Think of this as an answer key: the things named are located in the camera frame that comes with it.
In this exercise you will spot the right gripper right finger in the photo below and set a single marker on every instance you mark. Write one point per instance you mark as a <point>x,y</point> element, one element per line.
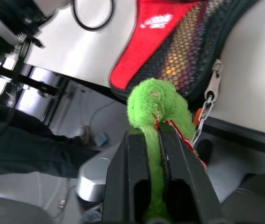
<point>188,186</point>

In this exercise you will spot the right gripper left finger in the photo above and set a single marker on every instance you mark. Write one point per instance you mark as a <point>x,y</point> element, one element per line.
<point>127,177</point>

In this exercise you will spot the black red mesh paddle case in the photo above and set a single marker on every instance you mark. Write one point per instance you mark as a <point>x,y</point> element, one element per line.
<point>151,42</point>

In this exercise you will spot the silver robot body joint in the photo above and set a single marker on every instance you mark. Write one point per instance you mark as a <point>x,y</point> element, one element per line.
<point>92,179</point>

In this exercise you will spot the small blue object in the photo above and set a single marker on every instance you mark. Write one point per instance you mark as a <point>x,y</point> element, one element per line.
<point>101,139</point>

